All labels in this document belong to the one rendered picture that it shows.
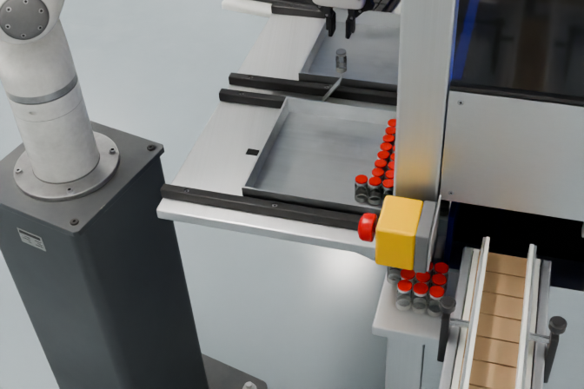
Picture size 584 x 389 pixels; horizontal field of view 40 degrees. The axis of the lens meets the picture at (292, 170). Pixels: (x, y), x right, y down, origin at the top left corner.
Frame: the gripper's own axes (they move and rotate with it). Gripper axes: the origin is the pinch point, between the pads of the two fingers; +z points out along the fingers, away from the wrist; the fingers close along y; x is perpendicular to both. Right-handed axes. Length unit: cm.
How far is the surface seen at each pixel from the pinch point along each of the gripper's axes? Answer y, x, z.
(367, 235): 17, -55, -1
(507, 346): 38, -64, 5
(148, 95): -100, 94, 100
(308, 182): 2.7, -33.9, 10.7
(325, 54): -4.5, 5.3, 10.7
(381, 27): 4.8, 18.1, 10.5
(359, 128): 7.9, -17.3, 10.5
